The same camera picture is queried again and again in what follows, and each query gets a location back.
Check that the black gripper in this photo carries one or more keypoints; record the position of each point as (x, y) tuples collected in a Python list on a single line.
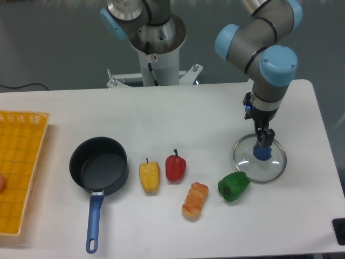
[(261, 112)]

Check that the glass lid with blue knob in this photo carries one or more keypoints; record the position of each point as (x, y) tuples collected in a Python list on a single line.
[(261, 165)]

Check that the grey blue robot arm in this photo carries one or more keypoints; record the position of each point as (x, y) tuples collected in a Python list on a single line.
[(253, 49)]

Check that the green bell pepper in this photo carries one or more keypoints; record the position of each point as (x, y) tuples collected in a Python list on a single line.
[(232, 186)]

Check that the red bell pepper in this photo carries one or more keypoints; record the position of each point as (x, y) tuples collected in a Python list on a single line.
[(175, 167)]

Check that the orange toy shrimp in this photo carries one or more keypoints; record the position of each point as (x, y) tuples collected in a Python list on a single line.
[(194, 201)]

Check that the black device at table edge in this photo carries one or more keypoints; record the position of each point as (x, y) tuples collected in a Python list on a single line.
[(339, 229)]

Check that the yellow bell pepper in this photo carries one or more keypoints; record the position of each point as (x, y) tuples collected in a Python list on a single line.
[(149, 173)]

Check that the yellow woven basket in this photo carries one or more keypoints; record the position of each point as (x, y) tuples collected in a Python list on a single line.
[(22, 136)]

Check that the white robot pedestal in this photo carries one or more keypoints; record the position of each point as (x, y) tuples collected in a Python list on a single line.
[(158, 50)]

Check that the dark saucepan with blue handle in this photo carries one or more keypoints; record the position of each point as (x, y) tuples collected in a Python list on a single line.
[(99, 166)]

